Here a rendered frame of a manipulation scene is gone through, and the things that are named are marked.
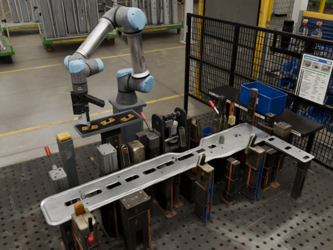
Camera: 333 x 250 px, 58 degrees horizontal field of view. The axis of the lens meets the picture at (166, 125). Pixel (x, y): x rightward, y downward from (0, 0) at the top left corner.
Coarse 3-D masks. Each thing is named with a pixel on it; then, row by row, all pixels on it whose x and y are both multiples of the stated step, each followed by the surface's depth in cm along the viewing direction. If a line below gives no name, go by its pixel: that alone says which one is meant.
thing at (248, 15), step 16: (208, 0) 416; (224, 0) 386; (240, 0) 361; (256, 0) 341; (208, 16) 424; (224, 16) 393; (240, 16) 368; (256, 16) 347; (208, 32) 432; (224, 32) 401; (256, 32) 351; (208, 48) 440; (240, 48) 382; (256, 48) 354; (240, 64) 389; (208, 80) 458; (224, 80) 424
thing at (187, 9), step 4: (188, 0) 787; (192, 0) 792; (188, 4) 792; (192, 4) 797; (188, 8) 796; (192, 8) 802; (184, 12) 809; (192, 12) 807; (184, 16) 814; (184, 20) 818; (184, 24) 823; (184, 28) 828; (184, 32) 836; (184, 36) 840; (180, 40) 838; (184, 40) 839; (192, 40) 852
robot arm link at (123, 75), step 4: (128, 68) 205; (120, 72) 198; (124, 72) 198; (128, 72) 198; (120, 76) 199; (124, 76) 199; (128, 76) 198; (120, 80) 200; (124, 80) 199; (128, 80) 197; (120, 84) 202; (124, 84) 200; (128, 84) 198; (120, 88) 203; (124, 88) 202; (128, 88) 202
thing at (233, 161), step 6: (228, 162) 169; (234, 162) 167; (228, 168) 170; (234, 168) 166; (228, 174) 171; (234, 174) 168; (228, 180) 173; (234, 180) 172; (228, 186) 175; (234, 186) 172; (228, 192) 177; (234, 192) 178; (222, 198) 182; (228, 198) 179; (228, 204) 178
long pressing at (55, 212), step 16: (240, 128) 199; (256, 128) 199; (208, 144) 181; (224, 144) 181; (240, 144) 181; (160, 160) 167; (192, 160) 167; (208, 160) 168; (112, 176) 154; (128, 176) 154; (144, 176) 154; (160, 176) 154; (64, 192) 143; (80, 192) 143; (112, 192) 143; (128, 192) 144; (48, 208) 134; (64, 208) 134; (96, 208) 135; (48, 224) 128
